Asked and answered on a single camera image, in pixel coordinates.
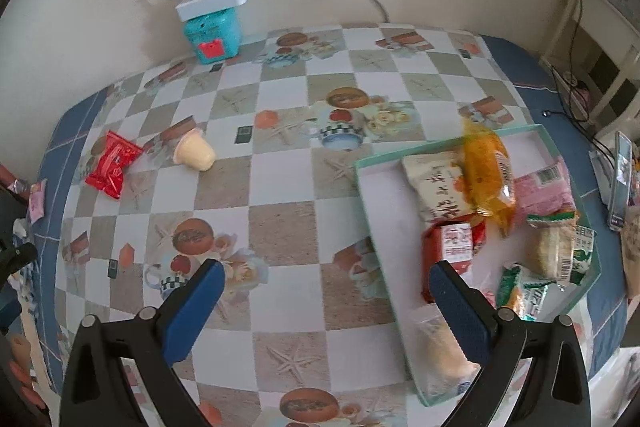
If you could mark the clear bread packet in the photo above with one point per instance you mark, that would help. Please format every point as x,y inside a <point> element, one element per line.
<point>440,349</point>

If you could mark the yellow jelly cup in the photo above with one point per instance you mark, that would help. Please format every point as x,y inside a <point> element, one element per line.
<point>195,152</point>

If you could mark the white snack packet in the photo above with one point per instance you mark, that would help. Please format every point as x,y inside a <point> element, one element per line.
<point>435,187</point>

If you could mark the green white biscuit packet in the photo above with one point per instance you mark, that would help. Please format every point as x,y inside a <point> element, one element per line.
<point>555,247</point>

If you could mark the teal cardboard tray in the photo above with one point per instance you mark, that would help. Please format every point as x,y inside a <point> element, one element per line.
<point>395,227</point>

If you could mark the checked printed tablecloth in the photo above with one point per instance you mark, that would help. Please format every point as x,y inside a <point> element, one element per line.
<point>280,167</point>

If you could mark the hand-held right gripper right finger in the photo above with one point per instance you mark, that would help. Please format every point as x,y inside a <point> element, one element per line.
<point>457,312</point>

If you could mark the crumpled white wrapper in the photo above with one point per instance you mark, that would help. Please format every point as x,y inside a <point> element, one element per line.
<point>22,227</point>

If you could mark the small pink wrapper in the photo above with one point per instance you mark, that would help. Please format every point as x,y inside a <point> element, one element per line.
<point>37,202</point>

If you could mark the red white-label snack packet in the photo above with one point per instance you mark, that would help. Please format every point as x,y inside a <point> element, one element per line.
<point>450,252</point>

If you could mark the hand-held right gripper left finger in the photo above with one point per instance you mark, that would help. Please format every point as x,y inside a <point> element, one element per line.
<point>192,307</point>

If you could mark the small green snack packet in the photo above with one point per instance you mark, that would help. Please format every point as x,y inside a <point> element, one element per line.
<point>522,294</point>

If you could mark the translucent orange snack packet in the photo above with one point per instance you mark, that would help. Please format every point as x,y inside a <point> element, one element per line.
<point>487,172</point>

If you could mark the black smartphone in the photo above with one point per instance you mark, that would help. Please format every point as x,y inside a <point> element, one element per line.
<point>620,179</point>

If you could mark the person's left hand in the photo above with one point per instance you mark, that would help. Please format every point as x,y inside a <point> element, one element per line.
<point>21,349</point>

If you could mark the teal box with red patch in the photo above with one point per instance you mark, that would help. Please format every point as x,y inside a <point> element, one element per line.
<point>212,37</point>

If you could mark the silver phone stand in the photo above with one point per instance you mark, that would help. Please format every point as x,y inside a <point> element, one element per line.
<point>600,167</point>

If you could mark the pink snack packet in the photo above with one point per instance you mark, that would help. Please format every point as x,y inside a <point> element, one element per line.
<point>547,187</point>

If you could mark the small red snack packet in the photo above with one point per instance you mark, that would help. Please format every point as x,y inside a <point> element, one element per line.
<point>112,164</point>

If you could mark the cream wooden frame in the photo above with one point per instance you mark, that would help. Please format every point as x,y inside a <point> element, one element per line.
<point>600,32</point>

